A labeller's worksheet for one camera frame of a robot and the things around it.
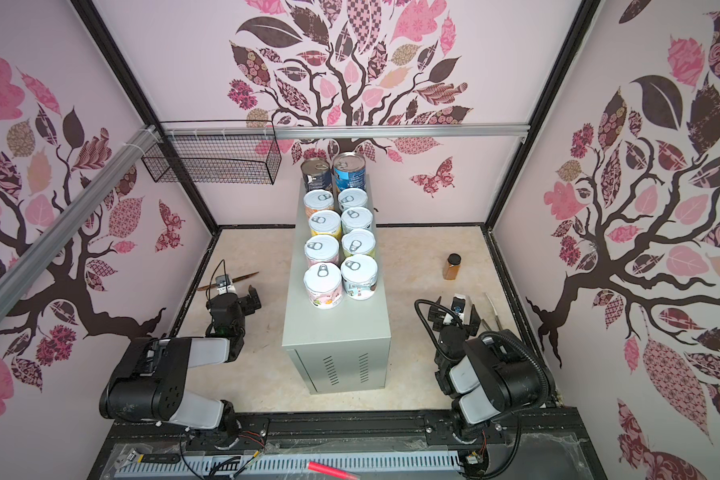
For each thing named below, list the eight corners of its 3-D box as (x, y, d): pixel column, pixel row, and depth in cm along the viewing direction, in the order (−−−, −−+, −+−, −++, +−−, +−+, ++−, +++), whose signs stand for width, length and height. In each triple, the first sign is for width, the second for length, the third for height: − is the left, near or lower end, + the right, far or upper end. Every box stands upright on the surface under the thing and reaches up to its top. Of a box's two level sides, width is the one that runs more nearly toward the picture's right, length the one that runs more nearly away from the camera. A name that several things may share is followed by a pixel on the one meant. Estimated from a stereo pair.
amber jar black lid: (444, 281, 105) (450, 265, 98) (442, 268, 109) (447, 252, 101) (457, 281, 105) (464, 265, 98) (454, 268, 109) (460, 252, 101)
